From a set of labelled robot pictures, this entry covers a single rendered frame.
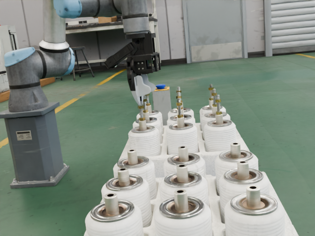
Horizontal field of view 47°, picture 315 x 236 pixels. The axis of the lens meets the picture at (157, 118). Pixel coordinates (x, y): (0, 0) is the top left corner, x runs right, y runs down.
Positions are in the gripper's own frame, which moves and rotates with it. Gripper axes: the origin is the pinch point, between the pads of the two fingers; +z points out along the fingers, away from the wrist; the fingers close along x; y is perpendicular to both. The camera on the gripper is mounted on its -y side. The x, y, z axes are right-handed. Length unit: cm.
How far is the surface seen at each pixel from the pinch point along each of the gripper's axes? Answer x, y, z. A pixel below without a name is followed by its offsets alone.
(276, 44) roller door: 529, 19, 17
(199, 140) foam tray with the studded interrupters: 12.2, 15.4, 16.4
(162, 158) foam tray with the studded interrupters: -5.5, 8.4, 16.4
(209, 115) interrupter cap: 16.9, 18.0, 9.1
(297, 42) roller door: 538, 50, 18
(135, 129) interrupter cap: -1.0, -1.4, 9.1
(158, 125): 10.4, 2.0, 10.7
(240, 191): -38, 35, 10
